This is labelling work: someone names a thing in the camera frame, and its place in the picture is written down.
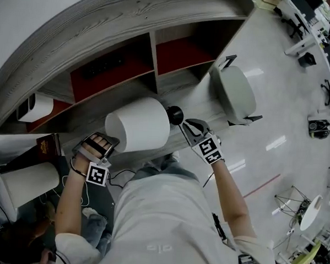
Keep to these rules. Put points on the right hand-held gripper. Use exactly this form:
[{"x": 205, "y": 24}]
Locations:
[{"x": 209, "y": 149}]

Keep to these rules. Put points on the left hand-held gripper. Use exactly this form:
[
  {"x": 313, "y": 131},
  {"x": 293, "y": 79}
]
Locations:
[{"x": 96, "y": 173}]

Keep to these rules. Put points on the white shade table lamp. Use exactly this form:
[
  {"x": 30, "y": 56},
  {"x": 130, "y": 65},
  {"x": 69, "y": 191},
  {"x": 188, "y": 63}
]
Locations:
[{"x": 139, "y": 124}]

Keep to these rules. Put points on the person's left forearm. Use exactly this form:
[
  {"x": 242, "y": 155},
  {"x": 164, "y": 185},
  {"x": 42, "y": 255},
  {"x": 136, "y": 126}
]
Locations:
[{"x": 70, "y": 201}]

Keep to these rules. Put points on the person's right forearm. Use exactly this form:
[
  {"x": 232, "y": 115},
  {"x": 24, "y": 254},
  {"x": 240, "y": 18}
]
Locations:
[{"x": 230, "y": 195}]

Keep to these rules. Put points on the white cylinder lamp shade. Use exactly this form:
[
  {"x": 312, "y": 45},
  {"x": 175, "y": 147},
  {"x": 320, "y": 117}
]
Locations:
[{"x": 30, "y": 182}]

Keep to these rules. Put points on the person's left hand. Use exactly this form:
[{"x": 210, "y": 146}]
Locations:
[{"x": 99, "y": 143}]

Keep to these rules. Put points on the black wristband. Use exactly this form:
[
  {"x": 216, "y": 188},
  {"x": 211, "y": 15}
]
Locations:
[{"x": 77, "y": 170}]

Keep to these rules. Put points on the person's grey trouser legs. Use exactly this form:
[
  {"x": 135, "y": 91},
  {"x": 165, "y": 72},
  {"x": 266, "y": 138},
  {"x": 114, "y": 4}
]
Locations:
[{"x": 163, "y": 167}]

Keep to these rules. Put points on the grey cloth heap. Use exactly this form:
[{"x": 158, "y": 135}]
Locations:
[{"x": 95, "y": 227}]

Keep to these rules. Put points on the grey padded chair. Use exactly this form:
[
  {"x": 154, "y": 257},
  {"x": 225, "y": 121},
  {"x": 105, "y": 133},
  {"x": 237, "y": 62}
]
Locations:
[{"x": 234, "y": 91}]

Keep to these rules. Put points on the dark brown book box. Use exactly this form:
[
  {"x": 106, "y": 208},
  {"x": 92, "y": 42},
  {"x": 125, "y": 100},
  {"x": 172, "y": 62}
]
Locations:
[{"x": 47, "y": 147}]

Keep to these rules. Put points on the person's white shirt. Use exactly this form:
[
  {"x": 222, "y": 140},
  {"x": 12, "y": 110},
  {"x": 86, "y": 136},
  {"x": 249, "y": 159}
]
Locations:
[{"x": 163, "y": 225}]

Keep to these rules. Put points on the white box projector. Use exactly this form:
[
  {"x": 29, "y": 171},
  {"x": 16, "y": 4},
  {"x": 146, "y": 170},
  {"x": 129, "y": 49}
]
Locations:
[{"x": 36, "y": 108}]

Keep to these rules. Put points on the black power strip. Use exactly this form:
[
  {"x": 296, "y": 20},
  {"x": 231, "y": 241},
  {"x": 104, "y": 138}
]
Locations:
[{"x": 102, "y": 67}]

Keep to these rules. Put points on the black and yellow bag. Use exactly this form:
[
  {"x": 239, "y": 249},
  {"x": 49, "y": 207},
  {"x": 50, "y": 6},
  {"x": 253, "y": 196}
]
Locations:
[{"x": 318, "y": 128}]

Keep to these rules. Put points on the black waste bin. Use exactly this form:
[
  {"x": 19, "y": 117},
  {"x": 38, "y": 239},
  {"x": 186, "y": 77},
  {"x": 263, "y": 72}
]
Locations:
[{"x": 306, "y": 59}]

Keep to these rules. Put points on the long white desk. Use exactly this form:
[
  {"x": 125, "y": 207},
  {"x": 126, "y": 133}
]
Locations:
[{"x": 299, "y": 47}]

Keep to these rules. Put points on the grey wooden shelf desk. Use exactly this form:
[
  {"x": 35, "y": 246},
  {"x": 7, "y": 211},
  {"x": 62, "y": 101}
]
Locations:
[{"x": 104, "y": 20}]

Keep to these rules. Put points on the round white side table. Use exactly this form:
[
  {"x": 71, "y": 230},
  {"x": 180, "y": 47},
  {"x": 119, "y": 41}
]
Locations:
[{"x": 311, "y": 213}]

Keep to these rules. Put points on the green chair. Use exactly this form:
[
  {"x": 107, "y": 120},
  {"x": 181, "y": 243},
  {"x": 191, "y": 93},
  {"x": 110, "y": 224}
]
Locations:
[{"x": 310, "y": 255}]

